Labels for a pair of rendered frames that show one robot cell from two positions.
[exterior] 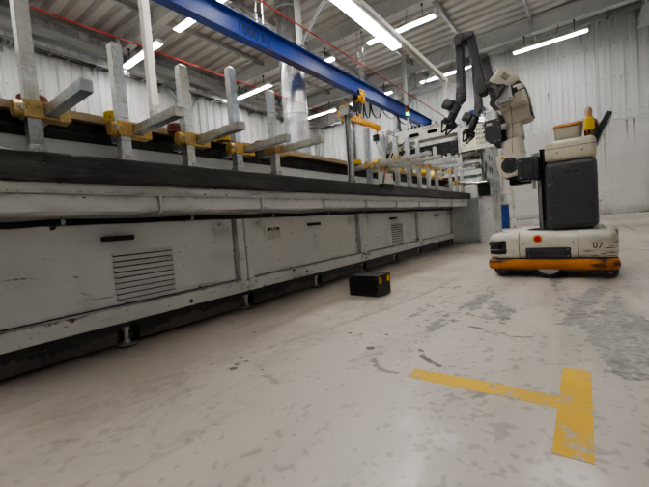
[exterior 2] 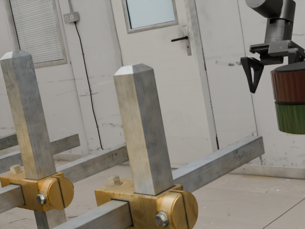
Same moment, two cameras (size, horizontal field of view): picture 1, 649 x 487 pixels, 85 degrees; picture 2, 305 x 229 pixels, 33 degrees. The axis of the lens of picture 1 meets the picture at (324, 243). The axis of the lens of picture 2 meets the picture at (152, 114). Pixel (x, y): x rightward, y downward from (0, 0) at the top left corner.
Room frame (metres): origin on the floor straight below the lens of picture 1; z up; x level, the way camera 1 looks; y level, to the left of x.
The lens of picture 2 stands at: (2.94, -0.07, 1.16)
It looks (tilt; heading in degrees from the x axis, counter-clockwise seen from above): 9 degrees down; 279
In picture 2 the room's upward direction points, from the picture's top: 10 degrees counter-clockwise
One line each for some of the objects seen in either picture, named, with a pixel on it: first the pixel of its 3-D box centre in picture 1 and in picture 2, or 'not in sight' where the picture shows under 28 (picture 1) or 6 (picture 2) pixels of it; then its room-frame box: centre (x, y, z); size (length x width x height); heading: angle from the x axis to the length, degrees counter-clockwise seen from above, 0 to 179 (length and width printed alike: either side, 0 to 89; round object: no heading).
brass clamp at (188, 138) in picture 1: (192, 140); not in sight; (1.46, 0.51, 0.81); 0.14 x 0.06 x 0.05; 143
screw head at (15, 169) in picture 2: not in sight; (15, 169); (3.31, -0.87, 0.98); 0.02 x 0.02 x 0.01
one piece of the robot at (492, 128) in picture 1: (497, 129); not in sight; (2.51, -1.28, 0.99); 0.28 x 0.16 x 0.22; 143
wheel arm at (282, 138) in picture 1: (253, 148); not in sight; (1.64, 0.29, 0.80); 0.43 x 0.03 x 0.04; 53
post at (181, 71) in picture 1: (185, 126); not in sight; (1.45, 0.52, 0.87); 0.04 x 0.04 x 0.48; 53
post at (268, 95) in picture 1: (273, 137); not in sight; (1.85, 0.22, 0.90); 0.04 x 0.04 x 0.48; 53
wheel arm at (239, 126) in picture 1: (206, 138); not in sight; (1.44, 0.44, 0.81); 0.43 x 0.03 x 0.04; 53
